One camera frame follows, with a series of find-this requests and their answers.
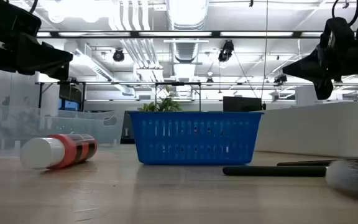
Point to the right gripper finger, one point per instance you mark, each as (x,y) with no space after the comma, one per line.
(324,88)
(306,67)

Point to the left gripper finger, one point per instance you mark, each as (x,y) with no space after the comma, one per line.
(57,63)

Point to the orange paint bottle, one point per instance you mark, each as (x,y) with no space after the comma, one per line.
(70,151)

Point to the blue plastic basket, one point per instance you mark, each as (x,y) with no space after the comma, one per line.
(194,140)

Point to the white background cylinder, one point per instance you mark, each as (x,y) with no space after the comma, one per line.
(304,96)

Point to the black ceiling-hung spotlight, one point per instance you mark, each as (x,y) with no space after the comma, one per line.
(118,55)
(280,79)
(225,51)

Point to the white plastic bin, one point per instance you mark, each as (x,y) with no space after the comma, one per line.
(315,130)

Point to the clear plastic bin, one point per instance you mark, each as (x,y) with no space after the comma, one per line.
(89,130)

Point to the black computer monitor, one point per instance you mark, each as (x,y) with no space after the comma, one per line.
(241,104)

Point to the black overhead crossbar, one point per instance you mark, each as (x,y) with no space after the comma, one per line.
(216,34)

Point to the small artificial potted plant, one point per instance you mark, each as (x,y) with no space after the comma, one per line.
(166,105)

